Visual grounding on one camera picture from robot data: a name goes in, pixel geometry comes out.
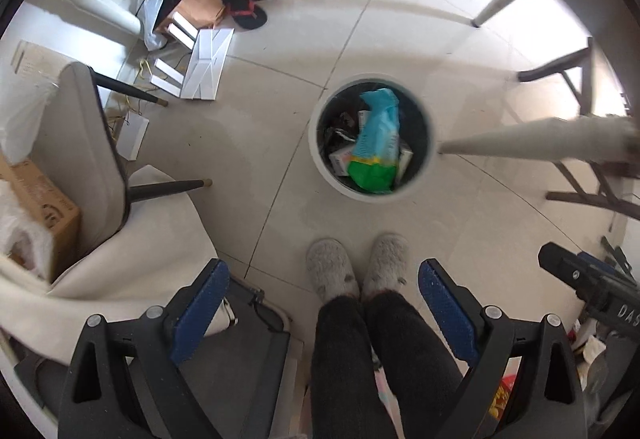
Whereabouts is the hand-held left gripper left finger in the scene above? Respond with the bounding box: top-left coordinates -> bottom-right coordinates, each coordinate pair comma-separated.
58,258 -> 232,439

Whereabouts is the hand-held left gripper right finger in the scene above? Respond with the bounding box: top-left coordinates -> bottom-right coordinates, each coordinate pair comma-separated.
417,258 -> 589,439

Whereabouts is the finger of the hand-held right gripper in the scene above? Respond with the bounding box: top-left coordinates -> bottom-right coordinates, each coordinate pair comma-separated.
576,252 -> 632,283
538,241 -> 589,293

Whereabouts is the green blue plastic packet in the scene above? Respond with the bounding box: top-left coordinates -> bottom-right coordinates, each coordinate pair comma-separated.
347,88 -> 402,194

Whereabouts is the grey round trash bin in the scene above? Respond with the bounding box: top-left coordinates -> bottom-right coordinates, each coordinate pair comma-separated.
308,74 -> 435,204

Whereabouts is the crumpled white paper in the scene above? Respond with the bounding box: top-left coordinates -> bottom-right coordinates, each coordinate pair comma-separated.
581,335 -> 609,363

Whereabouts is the person's right leg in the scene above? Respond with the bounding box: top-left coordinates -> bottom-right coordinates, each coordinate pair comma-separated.
362,291 -> 464,439

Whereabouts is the person's leg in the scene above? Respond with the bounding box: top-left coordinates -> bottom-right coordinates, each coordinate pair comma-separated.
362,291 -> 464,439
310,294 -> 382,439

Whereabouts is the grey fabric seat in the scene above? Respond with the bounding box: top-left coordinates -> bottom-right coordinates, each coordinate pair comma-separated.
15,281 -> 306,439

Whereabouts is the grey fuzzy slipper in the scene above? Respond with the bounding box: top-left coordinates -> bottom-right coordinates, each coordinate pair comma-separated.
362,233 -> 410,298
306,239 -> 361,301

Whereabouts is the red yellow snack packet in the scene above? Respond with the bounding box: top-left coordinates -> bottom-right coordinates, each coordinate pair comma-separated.
491,373 -> 519,421

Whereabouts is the person's left leg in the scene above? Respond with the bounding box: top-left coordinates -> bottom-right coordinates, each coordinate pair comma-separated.
310,294 -> 382,439

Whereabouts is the white conical table leg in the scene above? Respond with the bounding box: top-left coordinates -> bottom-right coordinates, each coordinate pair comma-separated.
439,115 -> 640,166

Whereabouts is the brown cardboard box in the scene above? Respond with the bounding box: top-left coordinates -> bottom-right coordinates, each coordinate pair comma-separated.
0,154 -> 82,283

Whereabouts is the small white board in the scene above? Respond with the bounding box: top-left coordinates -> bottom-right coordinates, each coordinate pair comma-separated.
116,115 -> 150,161

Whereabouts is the grey chair with dark legs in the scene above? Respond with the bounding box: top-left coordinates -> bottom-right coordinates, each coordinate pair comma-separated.
37,61 -> 213,261

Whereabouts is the black crumpled wrapper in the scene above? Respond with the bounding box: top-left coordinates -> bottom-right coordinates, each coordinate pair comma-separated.
324,110 -> 362,150

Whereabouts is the white flat folded cardboard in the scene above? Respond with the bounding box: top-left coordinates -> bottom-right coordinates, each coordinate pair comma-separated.
179,28 -> 236,101

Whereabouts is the translucent white plastic bag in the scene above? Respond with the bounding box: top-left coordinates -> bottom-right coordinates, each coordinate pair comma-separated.
0,79 -> 62,166

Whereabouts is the brown paper bag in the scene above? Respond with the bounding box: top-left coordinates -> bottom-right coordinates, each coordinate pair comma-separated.
156,0 -> 227,36

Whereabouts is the black red flip-flop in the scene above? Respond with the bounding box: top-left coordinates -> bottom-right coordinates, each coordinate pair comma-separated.
222,0 -> 268,30

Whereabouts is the dark wooden chair frame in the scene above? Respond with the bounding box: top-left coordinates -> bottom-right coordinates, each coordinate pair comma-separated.
517,38 -> 640,222

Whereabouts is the thin yellow wire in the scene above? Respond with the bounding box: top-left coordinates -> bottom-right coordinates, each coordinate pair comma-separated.
106,60 -> 152,140

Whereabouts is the white round post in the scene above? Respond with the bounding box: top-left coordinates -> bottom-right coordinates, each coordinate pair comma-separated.
44,0 -> 142,36

